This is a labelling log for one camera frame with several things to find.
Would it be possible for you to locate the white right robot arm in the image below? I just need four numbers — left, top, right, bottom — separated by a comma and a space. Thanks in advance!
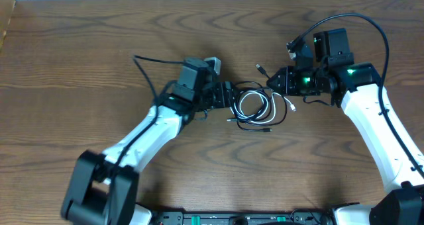
266, 63, 423, 224

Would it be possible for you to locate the white USB cable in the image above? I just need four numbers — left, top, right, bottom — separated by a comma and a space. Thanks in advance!
237, 90, 297, 125

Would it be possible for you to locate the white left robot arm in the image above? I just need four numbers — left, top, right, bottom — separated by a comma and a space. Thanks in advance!
60, 81, 237, 224

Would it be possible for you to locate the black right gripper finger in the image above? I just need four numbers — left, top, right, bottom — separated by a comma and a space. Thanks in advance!
266, 68, 282, 84
266, 83, 284, 95

